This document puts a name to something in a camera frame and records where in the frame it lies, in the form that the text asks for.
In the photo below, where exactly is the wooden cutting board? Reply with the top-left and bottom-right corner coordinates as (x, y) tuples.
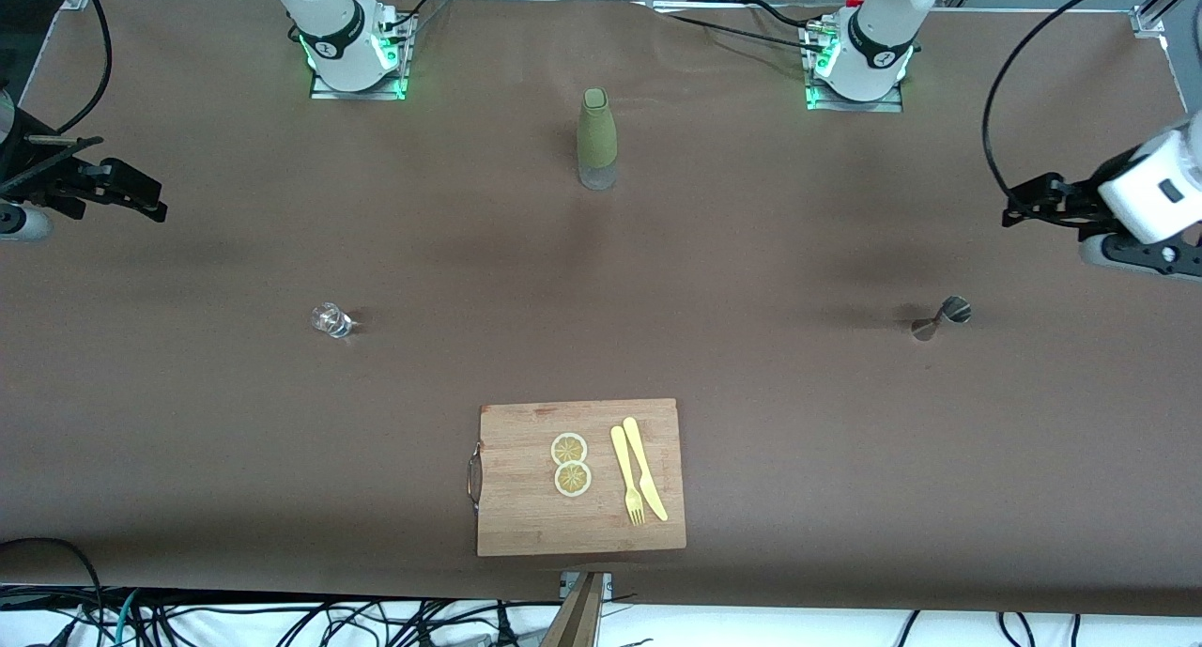
(467, 398), (687, 558)

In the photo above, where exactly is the black power cable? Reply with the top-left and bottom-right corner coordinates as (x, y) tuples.
(648, 0), (827, 52)

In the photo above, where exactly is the brown table cover sheet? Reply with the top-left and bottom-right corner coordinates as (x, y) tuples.
(0, 0), (1202, 618)

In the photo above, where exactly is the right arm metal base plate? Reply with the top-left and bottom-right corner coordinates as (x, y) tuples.
(308, 10), (415, 101)

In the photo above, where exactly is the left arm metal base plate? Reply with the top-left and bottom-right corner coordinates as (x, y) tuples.
(803, 18), (907, 114)

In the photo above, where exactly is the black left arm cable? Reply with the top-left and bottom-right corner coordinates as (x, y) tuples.
(981, 0), (1151, 211)

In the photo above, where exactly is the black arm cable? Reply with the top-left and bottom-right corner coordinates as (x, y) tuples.
(981, 0), (1151, 211)
(52, 0), (114, 133)

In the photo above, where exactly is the clear glass cup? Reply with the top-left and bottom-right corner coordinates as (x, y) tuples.
(310, 301), (356, 339)

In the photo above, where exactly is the black floor cable loop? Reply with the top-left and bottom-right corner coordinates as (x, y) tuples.
(0, 536), (106, 647)

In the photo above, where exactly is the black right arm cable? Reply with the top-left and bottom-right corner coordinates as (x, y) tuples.
(52, 0), (114, 133)

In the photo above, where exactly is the green sleeved glass bottle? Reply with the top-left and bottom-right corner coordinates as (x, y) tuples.
(577, 87), (620, 192)

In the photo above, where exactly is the yellow plastic knife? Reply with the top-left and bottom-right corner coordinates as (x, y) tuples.
(623, 417), (670, 522)

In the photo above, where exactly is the wooden post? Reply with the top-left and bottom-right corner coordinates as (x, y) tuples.
(540, 573), (607, 647)

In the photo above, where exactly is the steel jigger measuring cup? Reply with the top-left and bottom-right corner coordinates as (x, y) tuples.
(911, 296), (973, 343)

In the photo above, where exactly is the teal cable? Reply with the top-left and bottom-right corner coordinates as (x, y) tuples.
(111, 589), (144, 647)

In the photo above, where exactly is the yellow plastic fork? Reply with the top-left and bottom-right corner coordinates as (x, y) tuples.
(610, 425), (647, 527)

